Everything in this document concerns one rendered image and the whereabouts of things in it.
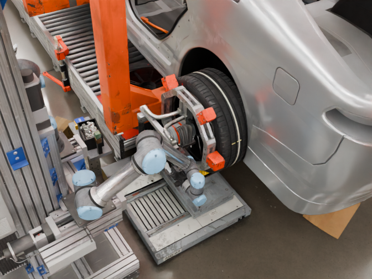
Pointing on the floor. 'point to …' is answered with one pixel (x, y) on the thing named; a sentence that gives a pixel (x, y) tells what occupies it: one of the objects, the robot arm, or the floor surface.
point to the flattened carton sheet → (333, 220)
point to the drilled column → (93, 166)
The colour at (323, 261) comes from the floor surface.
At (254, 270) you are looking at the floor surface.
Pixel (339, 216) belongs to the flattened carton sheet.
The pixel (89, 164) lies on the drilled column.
